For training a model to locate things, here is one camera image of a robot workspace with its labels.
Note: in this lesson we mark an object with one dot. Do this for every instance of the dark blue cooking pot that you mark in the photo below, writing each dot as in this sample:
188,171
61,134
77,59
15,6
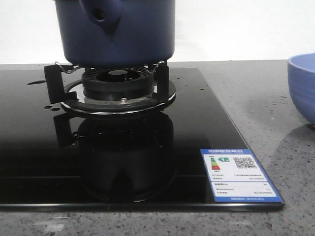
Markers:
116,33

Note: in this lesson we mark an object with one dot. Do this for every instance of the light blue ribbed bowl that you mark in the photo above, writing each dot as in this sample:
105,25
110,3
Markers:
301,82

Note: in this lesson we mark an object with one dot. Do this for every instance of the black pot support grate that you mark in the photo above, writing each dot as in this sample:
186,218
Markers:
73,100

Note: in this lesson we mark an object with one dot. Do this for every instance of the black gas burner head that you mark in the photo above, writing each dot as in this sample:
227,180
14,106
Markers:
113,85

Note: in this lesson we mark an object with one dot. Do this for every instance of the blue white energy label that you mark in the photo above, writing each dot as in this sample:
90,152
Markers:
236,176

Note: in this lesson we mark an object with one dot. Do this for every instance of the black glass gas cooktop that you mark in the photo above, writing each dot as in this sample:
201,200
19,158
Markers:
51,160

